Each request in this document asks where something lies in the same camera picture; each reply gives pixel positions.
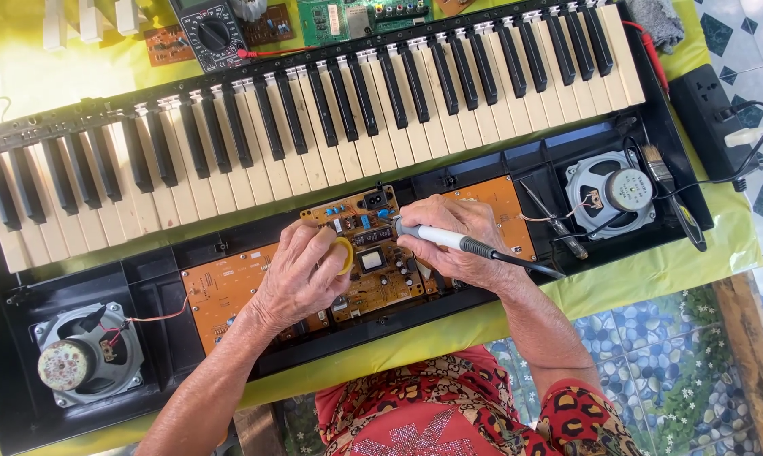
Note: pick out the person's right hand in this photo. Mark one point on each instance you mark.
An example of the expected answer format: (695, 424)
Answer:
(470, 221)

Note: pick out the person's left hand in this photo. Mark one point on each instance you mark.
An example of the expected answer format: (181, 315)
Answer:
(292, 278)

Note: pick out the white and grey soldering iron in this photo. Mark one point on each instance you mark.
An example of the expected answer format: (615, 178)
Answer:
(444, 238)

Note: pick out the small orange circuit board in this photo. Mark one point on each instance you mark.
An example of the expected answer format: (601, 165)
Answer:
(498, 197)

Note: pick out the large orange circuit board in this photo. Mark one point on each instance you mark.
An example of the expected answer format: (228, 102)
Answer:
(220, 291)

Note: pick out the brown main circuit board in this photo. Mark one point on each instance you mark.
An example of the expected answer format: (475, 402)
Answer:
(384, 285)

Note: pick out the row of white and black keys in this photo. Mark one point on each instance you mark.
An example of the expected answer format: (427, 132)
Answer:
(381, 136)

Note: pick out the yellow-green tablecloth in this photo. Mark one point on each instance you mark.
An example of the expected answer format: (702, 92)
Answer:
(419, 342)

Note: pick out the black keyboard case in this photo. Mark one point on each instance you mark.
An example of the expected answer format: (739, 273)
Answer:
(153, 297)

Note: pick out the speaker with grey magnet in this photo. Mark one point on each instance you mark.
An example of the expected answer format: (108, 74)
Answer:
(625, 190)

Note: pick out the red leopard print shirt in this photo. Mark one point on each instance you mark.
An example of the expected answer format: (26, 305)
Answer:
(432, 411)

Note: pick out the tan circuit board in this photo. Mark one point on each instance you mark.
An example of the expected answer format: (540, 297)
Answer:
(454, 5)

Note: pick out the green circuit board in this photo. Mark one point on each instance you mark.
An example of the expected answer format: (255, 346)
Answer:
(362, 19)

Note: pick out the speaker with rusty magnet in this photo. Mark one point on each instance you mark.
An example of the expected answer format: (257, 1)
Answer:
(71, 361)

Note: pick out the red test probe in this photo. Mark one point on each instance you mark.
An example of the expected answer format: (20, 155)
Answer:
(651, 54)

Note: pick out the dark brown circuit board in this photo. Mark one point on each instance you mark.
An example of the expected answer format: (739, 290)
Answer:
(270, 26)

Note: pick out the black power strip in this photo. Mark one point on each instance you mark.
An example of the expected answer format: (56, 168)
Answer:
(698, 107)

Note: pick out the black multimeter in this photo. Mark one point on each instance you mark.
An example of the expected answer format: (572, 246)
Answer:
(213, 35)

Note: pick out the small red-brown circuit board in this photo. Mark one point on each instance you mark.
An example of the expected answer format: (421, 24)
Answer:
(169, 45)

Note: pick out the grey cloth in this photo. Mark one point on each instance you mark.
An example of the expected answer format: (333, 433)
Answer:
(657, 22)

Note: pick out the white plug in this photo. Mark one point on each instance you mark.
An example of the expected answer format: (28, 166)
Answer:
(743, 137)

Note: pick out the loose white piano key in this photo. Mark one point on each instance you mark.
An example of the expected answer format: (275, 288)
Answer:
(55, 25)
(128, 16)
(92, 20)

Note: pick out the wooden plank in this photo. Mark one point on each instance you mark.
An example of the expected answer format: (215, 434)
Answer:
(752, 367)

